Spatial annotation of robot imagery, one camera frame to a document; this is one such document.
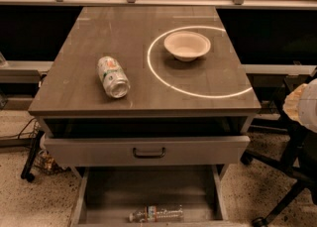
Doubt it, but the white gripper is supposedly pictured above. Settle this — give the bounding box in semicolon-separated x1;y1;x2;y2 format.
282;79;317;133

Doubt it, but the clear plastic water bottle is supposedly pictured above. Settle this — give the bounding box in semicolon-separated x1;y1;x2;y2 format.
129;205;183;223

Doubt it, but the grey top drawer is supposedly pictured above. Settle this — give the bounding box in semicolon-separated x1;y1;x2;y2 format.
44;136;250;167

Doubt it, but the grey drawer cabinet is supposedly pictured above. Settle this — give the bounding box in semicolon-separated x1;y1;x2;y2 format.
27;5;263;179

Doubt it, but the open grey middle drawer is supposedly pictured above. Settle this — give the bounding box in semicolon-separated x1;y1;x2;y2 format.
69;166;246;227

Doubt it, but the black office chair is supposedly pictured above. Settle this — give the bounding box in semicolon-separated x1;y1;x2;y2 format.
240;71;317;227

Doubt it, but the white paper bowl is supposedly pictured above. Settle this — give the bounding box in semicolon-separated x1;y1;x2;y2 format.
163;31;211;61

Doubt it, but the green white soda can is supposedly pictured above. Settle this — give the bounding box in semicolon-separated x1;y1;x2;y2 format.
97;57;130;98

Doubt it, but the black wheeled cart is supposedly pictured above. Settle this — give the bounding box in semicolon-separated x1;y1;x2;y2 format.
21;131;67;182

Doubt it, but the black drawer handle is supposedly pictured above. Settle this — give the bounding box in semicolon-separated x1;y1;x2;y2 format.
133;148;165;159

